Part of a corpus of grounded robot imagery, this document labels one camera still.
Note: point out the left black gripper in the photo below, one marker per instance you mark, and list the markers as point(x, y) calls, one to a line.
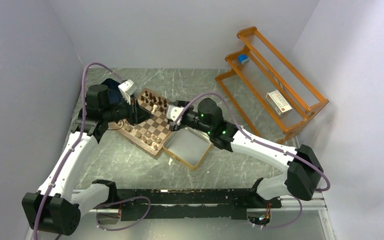
point(137, 113)

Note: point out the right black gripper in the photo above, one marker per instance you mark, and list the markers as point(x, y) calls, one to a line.
point(191, 109)

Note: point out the white chess pawn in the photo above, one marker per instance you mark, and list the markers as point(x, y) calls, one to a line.
point(149, 142)

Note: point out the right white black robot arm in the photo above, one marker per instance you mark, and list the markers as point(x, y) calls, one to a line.
point(300, 169)

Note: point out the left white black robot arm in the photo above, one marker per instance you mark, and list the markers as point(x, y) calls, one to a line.
point(72, 159)

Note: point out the wooden chess board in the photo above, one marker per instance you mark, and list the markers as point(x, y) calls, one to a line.
point(158, 125)

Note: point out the gold-rimmed metal tin tray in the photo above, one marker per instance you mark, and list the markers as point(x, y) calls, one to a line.
point(188, 146)

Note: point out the dark blue piece box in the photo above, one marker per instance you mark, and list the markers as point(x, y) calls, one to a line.
point(114, 94)

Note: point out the blue white small object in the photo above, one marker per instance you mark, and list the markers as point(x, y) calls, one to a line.
point(243, 59)

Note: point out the orange wooden rack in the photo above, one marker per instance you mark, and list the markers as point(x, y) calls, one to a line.
point(269, 70)

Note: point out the red white card box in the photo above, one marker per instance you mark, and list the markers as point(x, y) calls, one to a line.
point(278, 102)

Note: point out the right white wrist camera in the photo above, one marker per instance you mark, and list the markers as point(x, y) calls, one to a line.
point(173, 113)

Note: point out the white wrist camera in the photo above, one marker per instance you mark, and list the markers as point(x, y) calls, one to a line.
point(127, 89)
point(173, 113)

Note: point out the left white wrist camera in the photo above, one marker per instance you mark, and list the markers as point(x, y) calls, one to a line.
point(127, 89)

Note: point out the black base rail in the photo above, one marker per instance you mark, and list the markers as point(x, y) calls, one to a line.
point(232, 203)

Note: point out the aluminium frame rail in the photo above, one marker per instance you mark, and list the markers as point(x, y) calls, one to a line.
point(262, 219)

